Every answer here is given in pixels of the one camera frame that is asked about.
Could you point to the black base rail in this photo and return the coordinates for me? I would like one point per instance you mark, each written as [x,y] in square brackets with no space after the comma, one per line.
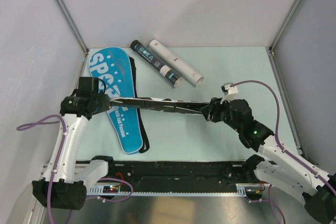
[189,176]

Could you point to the white shuttlecock tube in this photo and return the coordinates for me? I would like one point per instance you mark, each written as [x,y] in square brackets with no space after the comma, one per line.
[189,73]

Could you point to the grey cable duct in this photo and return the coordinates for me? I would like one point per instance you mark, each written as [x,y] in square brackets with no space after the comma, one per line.
[111,190]

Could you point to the black shuttlecock tube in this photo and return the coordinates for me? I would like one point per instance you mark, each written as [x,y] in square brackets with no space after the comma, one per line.
[163,68]

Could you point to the black racket bag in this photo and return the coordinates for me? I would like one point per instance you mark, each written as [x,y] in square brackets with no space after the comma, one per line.
[162,105]

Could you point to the blue racket bag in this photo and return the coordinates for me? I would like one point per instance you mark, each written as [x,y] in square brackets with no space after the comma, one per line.
[118,71]

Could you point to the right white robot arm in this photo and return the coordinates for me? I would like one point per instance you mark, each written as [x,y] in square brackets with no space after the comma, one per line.
[304,181]

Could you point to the left aluminium frame post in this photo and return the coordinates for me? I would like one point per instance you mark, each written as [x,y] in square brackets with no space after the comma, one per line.
[71,24]

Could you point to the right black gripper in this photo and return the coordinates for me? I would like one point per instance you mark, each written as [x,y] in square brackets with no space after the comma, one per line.
[213,107]

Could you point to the aluminium frame post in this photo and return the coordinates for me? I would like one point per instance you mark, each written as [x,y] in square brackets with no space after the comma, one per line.
[290,15]
[71,24]

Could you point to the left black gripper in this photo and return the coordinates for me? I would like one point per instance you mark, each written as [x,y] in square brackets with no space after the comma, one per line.
[106,102]

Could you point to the right aluminium frame post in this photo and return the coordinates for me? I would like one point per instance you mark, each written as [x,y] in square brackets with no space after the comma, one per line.
[290,15]

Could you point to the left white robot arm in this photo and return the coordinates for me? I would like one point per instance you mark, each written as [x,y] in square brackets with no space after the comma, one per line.
[60,186]

